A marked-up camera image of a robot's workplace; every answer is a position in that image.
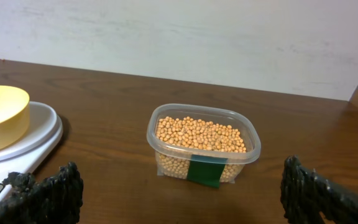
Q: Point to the white digital kitchen scale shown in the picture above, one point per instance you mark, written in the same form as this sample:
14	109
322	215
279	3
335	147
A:
25	155

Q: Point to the green tape piece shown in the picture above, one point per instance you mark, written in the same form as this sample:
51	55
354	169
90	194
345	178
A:
206	170

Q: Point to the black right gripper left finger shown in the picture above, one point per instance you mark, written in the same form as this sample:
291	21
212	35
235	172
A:
56	199

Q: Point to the yellow plastic bowl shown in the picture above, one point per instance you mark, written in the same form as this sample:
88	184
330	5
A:
14	114

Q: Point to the clear plastic container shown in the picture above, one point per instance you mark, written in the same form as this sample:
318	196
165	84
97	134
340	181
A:
235	161

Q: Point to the pile of soybeans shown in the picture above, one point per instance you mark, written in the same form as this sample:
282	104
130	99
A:
194	134

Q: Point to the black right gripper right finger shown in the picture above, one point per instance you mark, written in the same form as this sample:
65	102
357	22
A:
308	197

